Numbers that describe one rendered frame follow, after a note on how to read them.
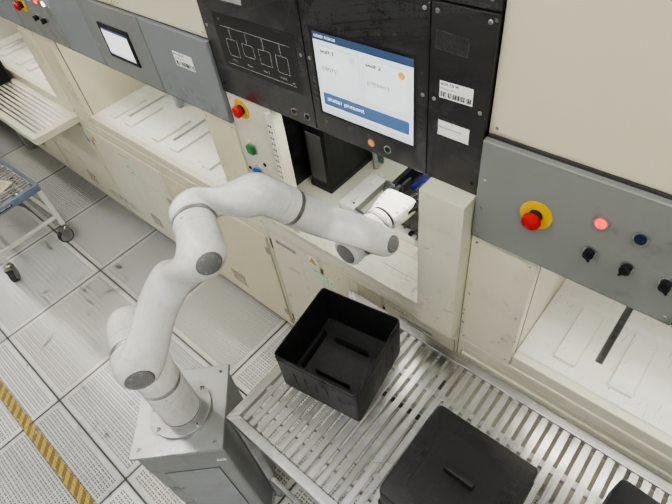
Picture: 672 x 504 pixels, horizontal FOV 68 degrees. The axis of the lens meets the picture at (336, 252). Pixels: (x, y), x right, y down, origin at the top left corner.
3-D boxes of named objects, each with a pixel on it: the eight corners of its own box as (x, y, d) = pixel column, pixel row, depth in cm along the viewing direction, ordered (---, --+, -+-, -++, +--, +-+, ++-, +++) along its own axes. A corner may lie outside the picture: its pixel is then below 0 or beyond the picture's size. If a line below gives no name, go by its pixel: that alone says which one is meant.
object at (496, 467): (376, 502, 132) (373, 486, 122) (437, 416, 145) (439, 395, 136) (477, 586, 117) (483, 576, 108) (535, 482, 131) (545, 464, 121)
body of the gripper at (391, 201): (366, 222, 146) (389, 200, 151) (395, 237, 141) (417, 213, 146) (364, 203, 140) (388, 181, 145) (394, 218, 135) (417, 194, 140)
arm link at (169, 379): (141, 407, 137) (102, 364, 119) (132, 354, 149) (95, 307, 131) (184, 389, 139) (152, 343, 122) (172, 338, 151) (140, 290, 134)
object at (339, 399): (328, 317, 173) (322, 286, 160) (402, 349, 161) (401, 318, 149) (283, 382, 158) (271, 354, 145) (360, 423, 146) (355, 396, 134)
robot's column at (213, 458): (206, 527, 203) (128, 460, 147) (212, 457, 222) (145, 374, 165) (274, 520, 202) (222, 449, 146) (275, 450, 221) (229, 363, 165)
